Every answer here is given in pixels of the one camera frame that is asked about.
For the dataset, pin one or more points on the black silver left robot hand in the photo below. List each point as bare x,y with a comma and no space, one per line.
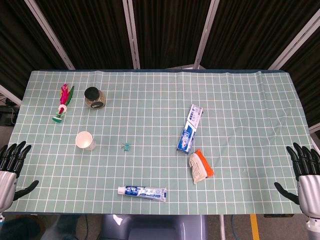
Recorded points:
7,185

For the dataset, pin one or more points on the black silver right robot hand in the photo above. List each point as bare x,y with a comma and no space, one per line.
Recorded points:
310,195

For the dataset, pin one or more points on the white paper cup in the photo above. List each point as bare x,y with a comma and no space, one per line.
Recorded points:
84,140

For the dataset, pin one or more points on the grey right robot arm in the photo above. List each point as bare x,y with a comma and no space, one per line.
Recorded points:
314,230

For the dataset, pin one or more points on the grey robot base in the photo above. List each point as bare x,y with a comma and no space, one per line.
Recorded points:
155,227

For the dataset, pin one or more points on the teal binder clip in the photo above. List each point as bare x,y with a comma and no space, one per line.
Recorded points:
126,146

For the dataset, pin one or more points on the black equipment box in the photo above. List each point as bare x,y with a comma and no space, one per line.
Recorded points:
6,112

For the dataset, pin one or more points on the white table leg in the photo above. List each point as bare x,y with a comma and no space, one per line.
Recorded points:
221,227

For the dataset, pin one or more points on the pink green feather shuttlecock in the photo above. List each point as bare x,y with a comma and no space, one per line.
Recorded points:
63,100

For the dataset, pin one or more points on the orange white snack packet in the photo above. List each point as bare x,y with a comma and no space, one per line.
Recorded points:
200,167

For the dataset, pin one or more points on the glass jar with black lid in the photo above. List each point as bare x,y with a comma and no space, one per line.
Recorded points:
94,98

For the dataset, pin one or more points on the black curtain panel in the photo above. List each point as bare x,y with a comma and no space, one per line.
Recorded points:
250,32
87,32
20,50
170,32

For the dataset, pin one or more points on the blue white toothpaste tube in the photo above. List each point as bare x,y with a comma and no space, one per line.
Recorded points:
143,192

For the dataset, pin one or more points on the blue white toothpaste box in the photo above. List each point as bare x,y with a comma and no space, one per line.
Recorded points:
189,130

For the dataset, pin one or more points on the green grid tablecloth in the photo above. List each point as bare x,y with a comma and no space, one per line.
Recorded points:
155,120

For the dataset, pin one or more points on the white metal frame post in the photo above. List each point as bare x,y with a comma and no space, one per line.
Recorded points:
295,41
131,35
10,94
50,35
206,35

